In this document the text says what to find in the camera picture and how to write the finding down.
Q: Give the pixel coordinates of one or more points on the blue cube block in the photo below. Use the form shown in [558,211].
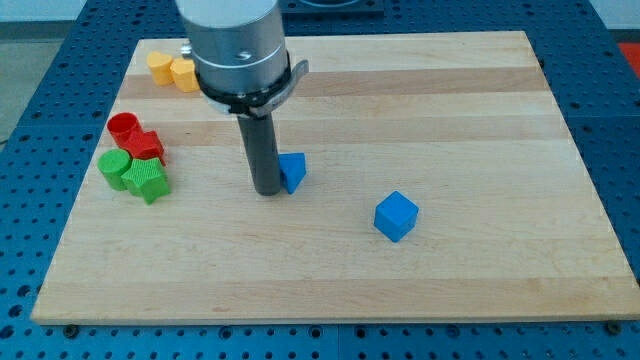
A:
[395,216]

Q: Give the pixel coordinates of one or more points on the yellow heart block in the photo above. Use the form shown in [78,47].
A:
[159,65]

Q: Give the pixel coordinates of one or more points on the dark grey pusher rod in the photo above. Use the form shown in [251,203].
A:
[261,150]

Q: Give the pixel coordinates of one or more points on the yellow pentagon block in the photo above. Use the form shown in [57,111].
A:
[183,74]

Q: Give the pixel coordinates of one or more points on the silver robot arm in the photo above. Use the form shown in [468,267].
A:
[241,62]

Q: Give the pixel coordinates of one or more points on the green cylinder block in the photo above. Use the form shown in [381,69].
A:
[112,164]

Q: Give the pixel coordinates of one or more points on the green star block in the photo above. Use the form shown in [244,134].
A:
[147,179]

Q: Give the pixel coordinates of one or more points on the red cylinder block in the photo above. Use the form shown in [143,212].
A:
[122,126]

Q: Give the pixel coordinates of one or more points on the red hexagon block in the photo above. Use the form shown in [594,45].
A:
[145,146]

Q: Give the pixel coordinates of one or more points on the blue triangle block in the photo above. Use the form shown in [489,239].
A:
[292,170]

